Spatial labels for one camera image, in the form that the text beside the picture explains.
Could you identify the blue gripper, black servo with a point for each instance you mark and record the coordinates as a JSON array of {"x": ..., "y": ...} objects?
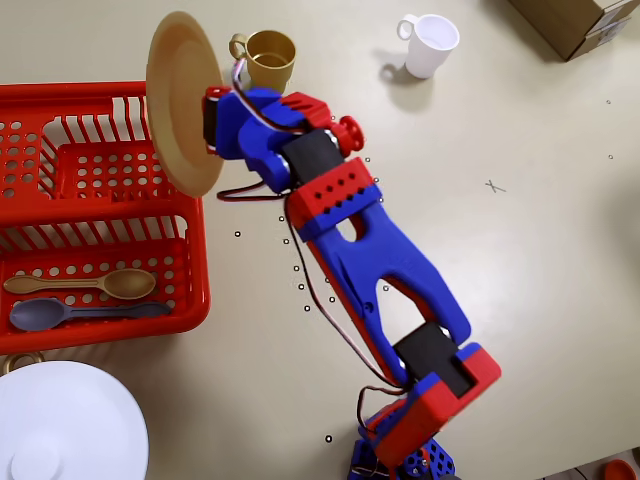
[{"x": 211, "y": 122}]

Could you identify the gold plastic plate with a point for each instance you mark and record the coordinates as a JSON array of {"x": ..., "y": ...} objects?
[{"x": 180, "y": 100}]

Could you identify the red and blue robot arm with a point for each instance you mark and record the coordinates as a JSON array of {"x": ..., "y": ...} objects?
[{"x": 400, "y": 260}]

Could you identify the white plastic plate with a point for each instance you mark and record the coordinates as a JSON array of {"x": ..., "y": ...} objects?
[{"x": 65, "y": 425}]

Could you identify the gold plastic cup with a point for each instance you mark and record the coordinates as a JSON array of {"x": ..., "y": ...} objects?
[{"x": 272, "y": 57}]

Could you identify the red plastic dish rack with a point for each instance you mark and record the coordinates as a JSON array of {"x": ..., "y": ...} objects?
[{"x": 197, "y": 260}]

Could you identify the gold plastic spoon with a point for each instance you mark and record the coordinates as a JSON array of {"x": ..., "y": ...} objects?
[{"x": 127, "y": 285}]

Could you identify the white plastic cup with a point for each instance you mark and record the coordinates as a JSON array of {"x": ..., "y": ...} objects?
[{"x": 427, "y": 55}]

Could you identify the grey plastic spoon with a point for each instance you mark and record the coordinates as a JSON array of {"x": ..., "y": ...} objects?
[{"x": 37, "y": 315}]

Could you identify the gold plastic pot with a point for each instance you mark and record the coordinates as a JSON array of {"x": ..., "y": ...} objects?
[{"x": 22, "y": 356}]

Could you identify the brown cardboard box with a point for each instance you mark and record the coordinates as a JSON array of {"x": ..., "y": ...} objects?
[{"x": 565, "y": 22}]

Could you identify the orange round lid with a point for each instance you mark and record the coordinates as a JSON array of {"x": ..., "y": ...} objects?
[{"x": 620, "y": 471}]

